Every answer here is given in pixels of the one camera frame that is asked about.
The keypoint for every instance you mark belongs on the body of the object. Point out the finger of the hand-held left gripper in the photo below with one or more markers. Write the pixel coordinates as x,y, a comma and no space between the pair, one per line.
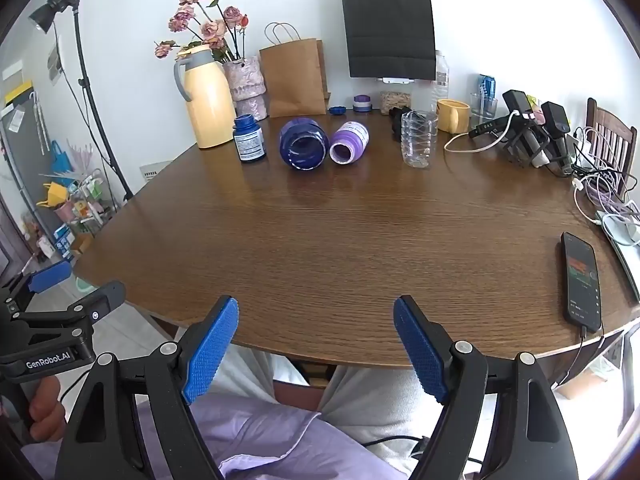
50,276
102,302

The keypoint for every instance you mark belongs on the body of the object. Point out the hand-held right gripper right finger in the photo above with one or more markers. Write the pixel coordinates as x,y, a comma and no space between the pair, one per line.
421,355

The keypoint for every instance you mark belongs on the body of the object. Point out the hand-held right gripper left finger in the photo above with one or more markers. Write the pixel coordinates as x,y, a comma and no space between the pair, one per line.
210,352

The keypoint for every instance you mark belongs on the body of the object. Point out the person's left hand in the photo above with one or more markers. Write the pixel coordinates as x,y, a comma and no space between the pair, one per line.
46,410

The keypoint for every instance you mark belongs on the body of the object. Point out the cluttered utility cart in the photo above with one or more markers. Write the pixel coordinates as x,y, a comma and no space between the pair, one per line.
80,210

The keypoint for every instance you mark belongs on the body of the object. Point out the person's white pants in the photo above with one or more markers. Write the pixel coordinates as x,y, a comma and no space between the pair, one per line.
360,395

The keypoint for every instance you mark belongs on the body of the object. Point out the person's lilac shirt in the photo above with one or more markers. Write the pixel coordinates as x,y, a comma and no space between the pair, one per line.
260,440

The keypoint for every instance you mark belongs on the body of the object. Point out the grey cabinet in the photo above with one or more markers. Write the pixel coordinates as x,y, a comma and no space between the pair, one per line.
22,170

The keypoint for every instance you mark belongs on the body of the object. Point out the blue tote bag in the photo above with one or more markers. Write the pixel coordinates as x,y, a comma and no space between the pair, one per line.
61,157

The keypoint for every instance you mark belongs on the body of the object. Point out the black light stand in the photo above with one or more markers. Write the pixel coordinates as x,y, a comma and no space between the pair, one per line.
92,105

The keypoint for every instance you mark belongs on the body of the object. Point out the black smartphone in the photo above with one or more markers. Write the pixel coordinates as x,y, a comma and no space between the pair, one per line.
581,280

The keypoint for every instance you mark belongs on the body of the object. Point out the clear plastic bottle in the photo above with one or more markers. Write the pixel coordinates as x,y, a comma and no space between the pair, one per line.
419,152

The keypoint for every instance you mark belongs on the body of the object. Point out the small blue labelled bottle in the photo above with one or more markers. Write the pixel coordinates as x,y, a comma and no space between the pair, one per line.
249,142

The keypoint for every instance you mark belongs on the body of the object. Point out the large blue open jar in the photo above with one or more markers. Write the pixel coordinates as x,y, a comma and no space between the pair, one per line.
300,152

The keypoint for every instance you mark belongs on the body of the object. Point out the yellow thermos jug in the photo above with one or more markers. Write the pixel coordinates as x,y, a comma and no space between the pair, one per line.
207,105

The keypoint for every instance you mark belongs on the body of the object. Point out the purple open bottle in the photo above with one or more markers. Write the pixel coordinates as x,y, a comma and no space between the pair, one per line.
354,134

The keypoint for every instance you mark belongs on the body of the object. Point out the black crumpled object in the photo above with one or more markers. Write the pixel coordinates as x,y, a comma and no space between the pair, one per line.
396,119

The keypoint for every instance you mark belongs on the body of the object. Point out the yellow mug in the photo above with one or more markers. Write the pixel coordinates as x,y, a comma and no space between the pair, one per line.
452,117

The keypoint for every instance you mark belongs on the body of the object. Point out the clear drinking glass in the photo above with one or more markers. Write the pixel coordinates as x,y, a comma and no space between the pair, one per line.
484,110

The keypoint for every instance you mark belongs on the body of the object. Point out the glass jar with grains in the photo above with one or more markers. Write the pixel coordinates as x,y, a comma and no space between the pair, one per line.
395,100

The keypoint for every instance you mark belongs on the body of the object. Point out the purple and white lid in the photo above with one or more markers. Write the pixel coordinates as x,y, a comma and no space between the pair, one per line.
362,103

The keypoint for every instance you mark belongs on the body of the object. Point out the blue bottle cap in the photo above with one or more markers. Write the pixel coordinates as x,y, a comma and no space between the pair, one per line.
337,109

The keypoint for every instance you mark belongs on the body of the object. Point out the pale pink textured vase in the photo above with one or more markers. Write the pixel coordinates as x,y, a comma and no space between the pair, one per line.
245,85

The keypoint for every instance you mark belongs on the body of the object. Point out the black handheld device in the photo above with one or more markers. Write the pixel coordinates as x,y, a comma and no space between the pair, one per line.
555,120
522,110

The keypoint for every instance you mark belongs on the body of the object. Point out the clear water bottle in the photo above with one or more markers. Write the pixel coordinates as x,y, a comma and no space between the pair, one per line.
440,85

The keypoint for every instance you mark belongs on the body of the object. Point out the blue drink can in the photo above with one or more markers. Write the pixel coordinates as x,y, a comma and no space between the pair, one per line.
487,82

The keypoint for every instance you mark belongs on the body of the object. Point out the brown paper bag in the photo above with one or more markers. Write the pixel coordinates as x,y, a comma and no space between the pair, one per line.
292,80

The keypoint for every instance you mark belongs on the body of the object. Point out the wooden chair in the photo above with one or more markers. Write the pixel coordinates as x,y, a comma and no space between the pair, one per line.
607,130

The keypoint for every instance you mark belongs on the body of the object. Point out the dried pink roses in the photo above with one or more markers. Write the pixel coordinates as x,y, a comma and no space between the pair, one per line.
212,30

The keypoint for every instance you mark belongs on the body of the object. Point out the black paper bag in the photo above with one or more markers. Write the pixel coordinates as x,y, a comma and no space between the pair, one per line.
387,30

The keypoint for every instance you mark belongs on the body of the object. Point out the white wall vent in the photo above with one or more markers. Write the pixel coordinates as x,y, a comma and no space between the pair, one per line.
156,172

